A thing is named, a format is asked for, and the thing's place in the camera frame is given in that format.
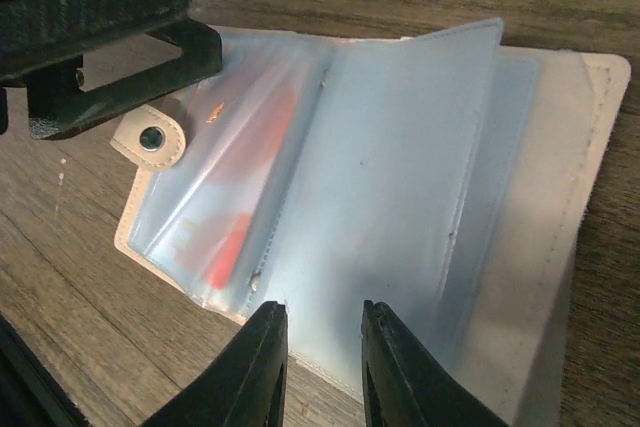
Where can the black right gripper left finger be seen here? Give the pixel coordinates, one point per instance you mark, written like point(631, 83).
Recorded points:
point(245, 385)

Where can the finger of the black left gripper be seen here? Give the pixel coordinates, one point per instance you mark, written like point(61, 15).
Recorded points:
point(79, 73)
point(37, 33)

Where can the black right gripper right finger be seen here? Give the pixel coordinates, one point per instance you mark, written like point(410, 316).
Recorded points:
point(403, 384)

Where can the beige leather card holder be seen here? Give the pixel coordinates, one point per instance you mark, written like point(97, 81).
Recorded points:
point(445, 175)

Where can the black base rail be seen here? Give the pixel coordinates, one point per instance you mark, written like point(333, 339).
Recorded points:
point(30, 396)

